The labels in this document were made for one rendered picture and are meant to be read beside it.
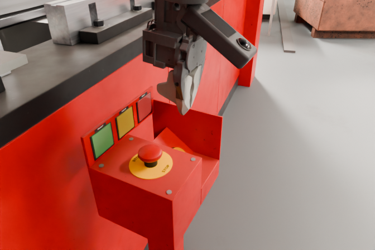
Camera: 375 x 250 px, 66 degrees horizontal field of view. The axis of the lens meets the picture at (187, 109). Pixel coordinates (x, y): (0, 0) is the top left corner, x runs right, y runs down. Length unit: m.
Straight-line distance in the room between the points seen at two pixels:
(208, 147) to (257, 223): 0.87
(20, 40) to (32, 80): 0.51
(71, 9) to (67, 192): 0.42
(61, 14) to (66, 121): 0.28
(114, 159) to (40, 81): 0.21
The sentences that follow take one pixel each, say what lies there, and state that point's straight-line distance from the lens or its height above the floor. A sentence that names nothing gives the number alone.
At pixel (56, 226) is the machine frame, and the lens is 0.69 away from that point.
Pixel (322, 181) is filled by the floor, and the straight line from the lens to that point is 1.72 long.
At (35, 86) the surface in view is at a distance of 0.58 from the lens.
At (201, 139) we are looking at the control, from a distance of 0.60.
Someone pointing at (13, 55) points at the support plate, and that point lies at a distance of 0.35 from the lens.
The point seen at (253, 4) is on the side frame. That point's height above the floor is 0.67.
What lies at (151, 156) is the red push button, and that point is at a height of 0.81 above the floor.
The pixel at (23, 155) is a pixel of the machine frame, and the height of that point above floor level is 0.79.
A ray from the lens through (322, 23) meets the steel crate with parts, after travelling 3.98.
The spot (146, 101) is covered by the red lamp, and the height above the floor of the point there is 0.82.
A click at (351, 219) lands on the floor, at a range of 1.59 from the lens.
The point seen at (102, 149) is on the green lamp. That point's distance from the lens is 0.51.
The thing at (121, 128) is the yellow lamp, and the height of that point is 0.81.
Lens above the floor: 1.10
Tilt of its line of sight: 31 degrees down
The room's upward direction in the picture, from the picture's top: straight up
